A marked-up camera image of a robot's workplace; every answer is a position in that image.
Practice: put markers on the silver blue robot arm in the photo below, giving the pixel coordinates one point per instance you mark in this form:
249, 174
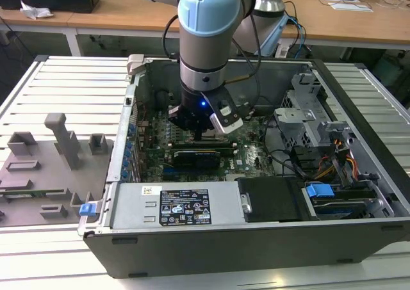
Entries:
205, 46

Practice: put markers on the graphics card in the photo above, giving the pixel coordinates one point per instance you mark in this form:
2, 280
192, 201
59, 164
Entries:
197, 158

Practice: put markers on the green RAM stick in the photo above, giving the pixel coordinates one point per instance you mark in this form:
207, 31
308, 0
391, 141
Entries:
224, 151

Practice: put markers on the green motherboard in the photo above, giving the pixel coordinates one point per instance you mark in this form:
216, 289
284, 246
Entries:
246, 136

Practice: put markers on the grey case latch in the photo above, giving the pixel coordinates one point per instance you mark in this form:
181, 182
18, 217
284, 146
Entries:
134, 62

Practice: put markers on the metal drive cage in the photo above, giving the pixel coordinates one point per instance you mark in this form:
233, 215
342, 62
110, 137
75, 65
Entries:
290, 123

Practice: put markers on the white power strip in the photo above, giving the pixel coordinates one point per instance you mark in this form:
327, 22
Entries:
282, 50

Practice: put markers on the silver power supply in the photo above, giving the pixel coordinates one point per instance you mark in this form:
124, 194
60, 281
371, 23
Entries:
134, 203

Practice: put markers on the wooden desk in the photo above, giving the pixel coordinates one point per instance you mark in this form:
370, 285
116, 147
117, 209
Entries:
32, 22
128, 14

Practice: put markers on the black plastic shroud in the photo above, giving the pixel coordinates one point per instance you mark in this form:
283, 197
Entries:
272, 200

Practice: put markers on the PC case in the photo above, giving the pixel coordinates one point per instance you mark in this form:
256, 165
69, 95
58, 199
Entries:
224, 251

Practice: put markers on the blue case latch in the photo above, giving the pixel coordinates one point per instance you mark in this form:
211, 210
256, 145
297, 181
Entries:
86, 210

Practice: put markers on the hard disk in blue carrier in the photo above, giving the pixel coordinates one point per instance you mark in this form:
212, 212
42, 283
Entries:
318, 192

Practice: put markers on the grey parts rack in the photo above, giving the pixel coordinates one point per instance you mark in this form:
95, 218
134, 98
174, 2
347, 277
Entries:
48, 174

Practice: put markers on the crumpled white paper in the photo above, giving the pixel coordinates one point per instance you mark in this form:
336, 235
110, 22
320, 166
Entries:
35, 12

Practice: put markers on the white notebook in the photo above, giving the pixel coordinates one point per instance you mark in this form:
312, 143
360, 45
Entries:
352, 7

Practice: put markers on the green chair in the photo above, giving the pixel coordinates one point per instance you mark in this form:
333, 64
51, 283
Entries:
387, 70

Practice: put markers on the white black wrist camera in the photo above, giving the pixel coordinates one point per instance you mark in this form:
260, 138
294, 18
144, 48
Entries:
229, 120

